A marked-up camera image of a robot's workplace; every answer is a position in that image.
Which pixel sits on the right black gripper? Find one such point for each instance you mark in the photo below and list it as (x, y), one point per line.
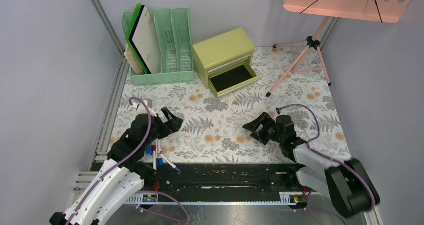
(265, 119)

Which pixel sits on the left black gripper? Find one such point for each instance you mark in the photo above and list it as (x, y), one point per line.
(172, 125)

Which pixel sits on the white blue marker pen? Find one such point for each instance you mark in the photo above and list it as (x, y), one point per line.
(169, 162)

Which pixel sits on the yellow-green drawer cabinet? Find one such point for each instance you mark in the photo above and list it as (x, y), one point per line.
(224, 63)

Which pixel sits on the green Treehouse book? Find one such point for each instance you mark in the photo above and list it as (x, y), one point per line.
(130, 64)

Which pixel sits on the purple cartoon book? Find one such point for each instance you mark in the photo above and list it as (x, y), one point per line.
(132, 62)

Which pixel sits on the white perforated board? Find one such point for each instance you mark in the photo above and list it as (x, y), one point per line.
(146, 40)

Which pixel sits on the green clip file folder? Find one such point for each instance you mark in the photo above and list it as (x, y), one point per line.
(129, 37)

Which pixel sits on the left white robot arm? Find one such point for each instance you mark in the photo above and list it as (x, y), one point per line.
(122, 173)

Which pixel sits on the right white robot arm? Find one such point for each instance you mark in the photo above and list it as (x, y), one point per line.
(346, 183)

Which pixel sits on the white red marker pen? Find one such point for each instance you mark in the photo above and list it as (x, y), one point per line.
(154, 155)

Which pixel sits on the small blue cap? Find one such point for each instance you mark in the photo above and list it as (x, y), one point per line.
(149, 151)

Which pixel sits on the floral table mat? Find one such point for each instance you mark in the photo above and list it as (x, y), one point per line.
(212, 130)

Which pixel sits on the mint green file organizer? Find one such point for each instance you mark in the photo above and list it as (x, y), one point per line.
(173, 30)

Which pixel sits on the pink music stand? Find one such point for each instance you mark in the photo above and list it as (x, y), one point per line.
(383, 11)

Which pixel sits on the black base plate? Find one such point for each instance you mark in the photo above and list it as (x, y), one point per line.
(219, 184)

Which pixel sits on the aluminium rail frame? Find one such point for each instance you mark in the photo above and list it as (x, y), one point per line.
(103, 138)

